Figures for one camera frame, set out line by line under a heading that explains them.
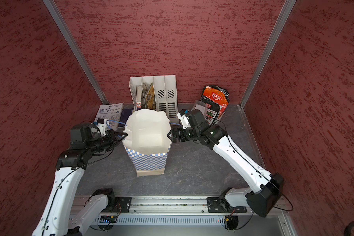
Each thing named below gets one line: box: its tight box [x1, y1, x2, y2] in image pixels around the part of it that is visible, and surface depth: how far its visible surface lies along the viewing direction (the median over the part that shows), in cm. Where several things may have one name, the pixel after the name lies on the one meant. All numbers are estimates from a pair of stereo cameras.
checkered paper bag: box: [122, 109, 173, 177], surface depth 74 cm
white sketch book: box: [94, 102, 124, 131], surface depth 116 cm
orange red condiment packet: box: [201, 85, 231, 122], surface depth 101 cm
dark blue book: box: [118, 108, 133, 127], surface depth 116 cm
